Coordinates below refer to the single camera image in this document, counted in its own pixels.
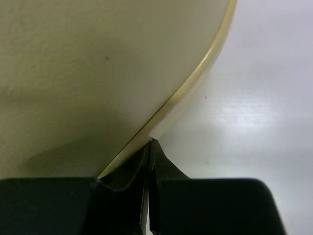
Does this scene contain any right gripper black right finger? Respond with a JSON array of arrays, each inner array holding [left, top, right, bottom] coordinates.
[[149, 140, 286, 235]]

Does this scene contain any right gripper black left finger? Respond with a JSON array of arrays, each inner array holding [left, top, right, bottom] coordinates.
[[0, 143, 151, 235]]

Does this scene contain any yellow hard-shell suitcase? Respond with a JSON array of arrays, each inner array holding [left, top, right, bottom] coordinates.
[[0, 0, 236, 179]]

